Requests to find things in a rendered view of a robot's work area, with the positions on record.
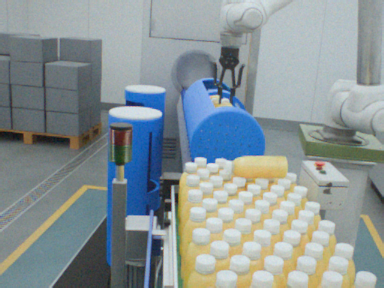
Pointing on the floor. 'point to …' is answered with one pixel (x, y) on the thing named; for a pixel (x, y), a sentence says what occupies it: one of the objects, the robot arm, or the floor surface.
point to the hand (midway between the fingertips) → (226, 96)
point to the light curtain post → (252, 70)
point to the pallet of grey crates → (50, 87)
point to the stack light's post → (118, 233)
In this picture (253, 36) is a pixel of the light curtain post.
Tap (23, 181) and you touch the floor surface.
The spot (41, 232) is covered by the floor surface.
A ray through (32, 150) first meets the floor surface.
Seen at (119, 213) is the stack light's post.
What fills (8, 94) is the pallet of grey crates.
